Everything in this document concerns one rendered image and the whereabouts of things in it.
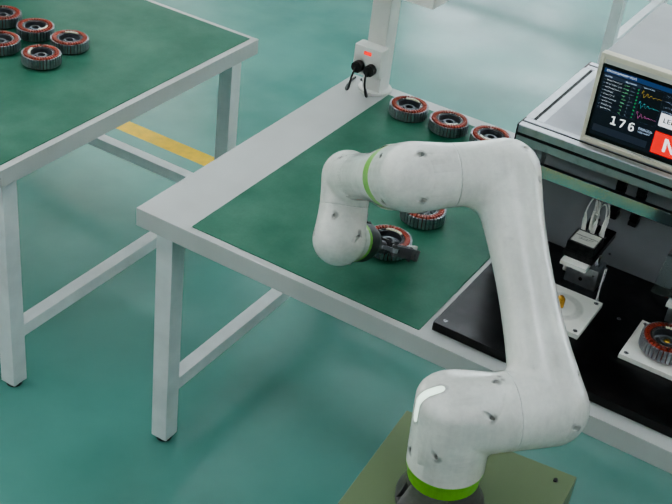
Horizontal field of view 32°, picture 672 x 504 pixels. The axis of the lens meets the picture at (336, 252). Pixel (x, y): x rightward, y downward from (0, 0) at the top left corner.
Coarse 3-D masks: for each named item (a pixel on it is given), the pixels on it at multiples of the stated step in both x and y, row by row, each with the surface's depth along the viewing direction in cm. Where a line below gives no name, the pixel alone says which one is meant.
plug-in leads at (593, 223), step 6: (594, 198) 255; (588, 204) 255; (600, 204) 255; (594, 210) 258; (606, 210) 254; (594, 216) 258; (606, 216) 254; (582, 222) 257; (588, 222) 262; (594, 222) 259; (606, 222) 257; (582, 228) 258; (588, 228) 260; (594, 228) 256; (600, 234) 256
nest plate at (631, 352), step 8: (640, 328) 251; (632, 336) 248; (632, 344) 246; (624, 352) 243; (632, 352) 244; (640, 352) 244; (632, 360) 242; (640, 360) 242; (648, 360) 242; (648, 368) 241; (656, 368) 240; (664, 368) 240; (664, 376) 240
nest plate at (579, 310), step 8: (560, 288) 261; (568, 296) 258; (576, 296) 259; (584, 296) 259; (568, 304) 256; (576, 304) 256; (584, 304) 256; (592, 304) 257; (600, 304) 257; (568, 312) 253; (576, 312) 254; (584, 312) 254; (592, 312) 254; (568, 320) 251; (576, 320) 251; (584, 320) 251; (568, 328) 248; (576, 328) 249; (584, 328) 250; (576, 336) 247
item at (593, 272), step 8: (600, 264) 263; (568, 272) 264; (576, 272) 263; (592, 272) 261; (600, 272) 261; (568, 280) 265; (576, 280) 264; (584, 280) 263; (592, 280) 262; (600, 280) 265; (592, 288) 263
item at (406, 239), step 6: (378, 228) 272; (384, 228) 273; (390, 228) 273; (396, 228) 273; (384, 234) 273; (390, 234) 273; (396, 234) 272; (402, 234) 272; (408, 234) 272; (396, 240) 273; (402, 240) 270; (408, 240) 270; (378, 258) 267; (384, 258) 267; (390, 258) 267; (396, 258) 267; (402, 258) 268
